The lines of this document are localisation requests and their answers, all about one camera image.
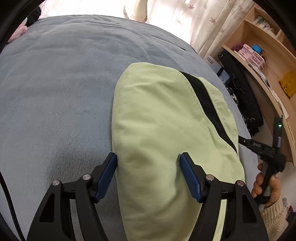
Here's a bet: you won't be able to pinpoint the green and black hooded jacket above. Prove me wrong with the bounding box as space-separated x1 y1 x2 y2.
111 63 245 240

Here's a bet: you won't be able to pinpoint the black clothes behind quilt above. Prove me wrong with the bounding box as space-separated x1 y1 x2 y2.
25 6 41 27

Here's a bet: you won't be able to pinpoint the person's right hand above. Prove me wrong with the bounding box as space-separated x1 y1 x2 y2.
251 163 282 209

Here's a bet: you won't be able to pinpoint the cream knit right sleeve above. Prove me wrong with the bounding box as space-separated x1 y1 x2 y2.
261 196 288 240

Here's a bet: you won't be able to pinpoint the black patterned hanging garment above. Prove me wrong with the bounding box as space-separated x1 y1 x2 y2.
218 50 263 136

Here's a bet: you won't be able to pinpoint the white box by bed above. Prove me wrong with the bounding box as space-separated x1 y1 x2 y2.
204 55 230 84

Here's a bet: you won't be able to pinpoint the pink boxes on shelf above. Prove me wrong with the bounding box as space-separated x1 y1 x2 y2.
238 44 266 70

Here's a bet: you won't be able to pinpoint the blue box on shelf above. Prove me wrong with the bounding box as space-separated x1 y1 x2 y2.
252 44 263 55

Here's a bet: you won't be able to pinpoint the wooden bookshelf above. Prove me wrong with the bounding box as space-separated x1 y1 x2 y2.
222 5 295 164

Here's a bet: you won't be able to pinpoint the blue-grey bed blanket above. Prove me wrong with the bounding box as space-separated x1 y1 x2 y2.
1 15 257 240

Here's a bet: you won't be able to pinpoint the white floral curtain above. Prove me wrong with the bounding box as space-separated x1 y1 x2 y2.
40 0 255 58

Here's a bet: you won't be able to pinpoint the white pink plush cat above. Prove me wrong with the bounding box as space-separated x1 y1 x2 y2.
8 24 28 43

